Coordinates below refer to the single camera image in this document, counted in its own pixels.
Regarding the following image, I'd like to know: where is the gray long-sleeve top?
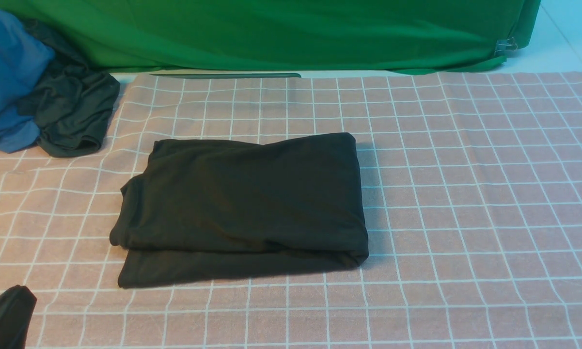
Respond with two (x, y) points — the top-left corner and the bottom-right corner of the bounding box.
(109, 133), (370, 289)

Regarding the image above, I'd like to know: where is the gray left robot arm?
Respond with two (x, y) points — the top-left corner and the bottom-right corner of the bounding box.
(0, 285), (37, 349)

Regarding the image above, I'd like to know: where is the green backdrop cloth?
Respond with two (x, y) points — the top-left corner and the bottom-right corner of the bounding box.
(0, 0), (540, 75)

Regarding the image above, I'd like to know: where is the pink grid-pattern table cloth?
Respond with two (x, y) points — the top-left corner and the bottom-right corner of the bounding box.
(0, 72), (582, 349)

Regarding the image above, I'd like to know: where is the dark crumpled garment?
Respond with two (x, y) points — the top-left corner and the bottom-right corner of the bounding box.
(16, 18), (120, 158)

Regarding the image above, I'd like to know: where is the metal binder clip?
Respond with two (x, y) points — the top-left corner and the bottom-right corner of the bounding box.
(494, 37), (519, 57)

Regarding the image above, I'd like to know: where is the blue crumpled garment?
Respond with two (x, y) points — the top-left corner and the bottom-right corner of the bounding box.
(0, 9), (55, 153)

